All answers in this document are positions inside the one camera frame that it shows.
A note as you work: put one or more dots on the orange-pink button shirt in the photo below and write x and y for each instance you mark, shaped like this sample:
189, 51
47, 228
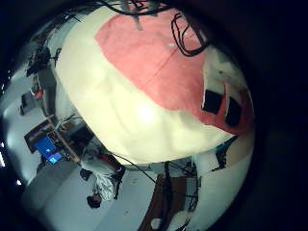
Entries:
150, 61

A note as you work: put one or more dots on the person in white shirt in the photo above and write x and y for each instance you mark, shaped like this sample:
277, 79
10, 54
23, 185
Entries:
104, 186

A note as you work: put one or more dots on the tall grey cabinet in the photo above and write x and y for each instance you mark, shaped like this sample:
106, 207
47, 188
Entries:
48, 89

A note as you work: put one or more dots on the blue lit computer screen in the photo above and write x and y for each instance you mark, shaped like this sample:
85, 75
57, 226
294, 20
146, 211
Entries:
46, 147

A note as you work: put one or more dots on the wooden computer desk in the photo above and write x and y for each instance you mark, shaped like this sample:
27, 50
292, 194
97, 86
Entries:
38, 131

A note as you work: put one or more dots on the black camera tripod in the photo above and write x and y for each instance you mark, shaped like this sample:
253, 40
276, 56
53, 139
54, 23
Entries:
41, 59

